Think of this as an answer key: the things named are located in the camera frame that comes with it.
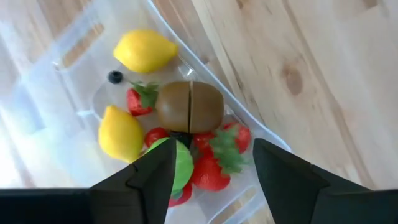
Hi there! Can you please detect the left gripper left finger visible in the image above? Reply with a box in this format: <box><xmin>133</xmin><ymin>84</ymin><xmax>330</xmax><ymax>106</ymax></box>
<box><xmin>90</xmin><ymin>138</ymin><xmax>178</xmax><ymax>224</ymax></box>

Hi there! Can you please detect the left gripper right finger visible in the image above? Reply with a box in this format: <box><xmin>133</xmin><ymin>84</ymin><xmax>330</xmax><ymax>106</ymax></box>
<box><xmin>252</xmin><ymin>138</ymin><xmax>331</xmax><ymax>224</ymax></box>

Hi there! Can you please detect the green toy lime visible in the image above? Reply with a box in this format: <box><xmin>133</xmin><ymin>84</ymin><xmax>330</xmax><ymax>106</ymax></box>
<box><xmin>146</xmin><ymin>136</ymin><xmax>195</xmax><ymax>200</ymax></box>

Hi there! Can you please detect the small red toy tomato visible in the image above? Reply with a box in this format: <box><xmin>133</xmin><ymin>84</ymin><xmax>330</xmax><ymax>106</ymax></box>
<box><xmin>144</xmin><ymin>126</ymin><xmax>170</xmax><ymax>149</ymax></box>
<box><xmin>193</xmin><ymin>132</ymin><xmax>217</xmax><ymax>158</ymax></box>

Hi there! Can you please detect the yellow toy lemon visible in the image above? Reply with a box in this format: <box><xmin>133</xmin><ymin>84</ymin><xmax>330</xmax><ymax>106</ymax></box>
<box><xmin>113</xmin><ymin>28</ymin><xmax>179</xmax><ymax>75</ymax></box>
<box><xmin>98</xmin><ymin>105</ymin><xmax>146</xmax><ymax>164</ymax></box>

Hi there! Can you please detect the brown toy kiwi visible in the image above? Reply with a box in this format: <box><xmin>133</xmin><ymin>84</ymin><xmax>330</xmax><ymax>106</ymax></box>
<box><xmin>154</xmin><ymin>80</ymin><xmax>225</xmax><ymax>134</ymax></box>

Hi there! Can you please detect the clear plastic tupperware container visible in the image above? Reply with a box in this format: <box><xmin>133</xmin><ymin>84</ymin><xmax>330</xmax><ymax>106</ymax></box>
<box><xmin>0</xmin><ymin>0</ymin><xmax>293</xmax><ymax>224</ymax></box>

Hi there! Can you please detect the small dark toy blueberry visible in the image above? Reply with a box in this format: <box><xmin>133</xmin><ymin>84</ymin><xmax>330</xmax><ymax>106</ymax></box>
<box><xmin>107</xmin><ymin>70</ymin><xmax>124</xmax><ymax>85</ymax></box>

